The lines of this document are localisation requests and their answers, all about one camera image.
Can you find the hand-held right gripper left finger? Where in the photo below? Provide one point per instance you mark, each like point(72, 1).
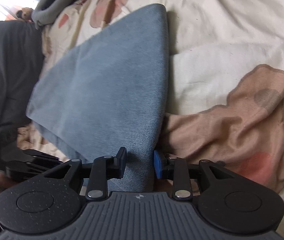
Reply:
point(122, 162)

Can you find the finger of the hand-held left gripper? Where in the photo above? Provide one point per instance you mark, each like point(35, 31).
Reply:
point(29, 171)
point(42, 156)

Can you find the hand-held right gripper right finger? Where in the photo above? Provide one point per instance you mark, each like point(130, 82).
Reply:
point(158, 165)

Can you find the light blue jeans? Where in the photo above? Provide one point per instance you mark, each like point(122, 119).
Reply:
point(102, 80)

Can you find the brown teddy bear toy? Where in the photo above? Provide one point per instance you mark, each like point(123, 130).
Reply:
point(26, 12)

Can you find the cream bear print blanket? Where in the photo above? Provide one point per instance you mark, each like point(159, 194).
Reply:
point(219, 42)

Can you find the grey neck pillow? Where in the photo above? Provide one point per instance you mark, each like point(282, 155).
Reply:
point(57, 2)

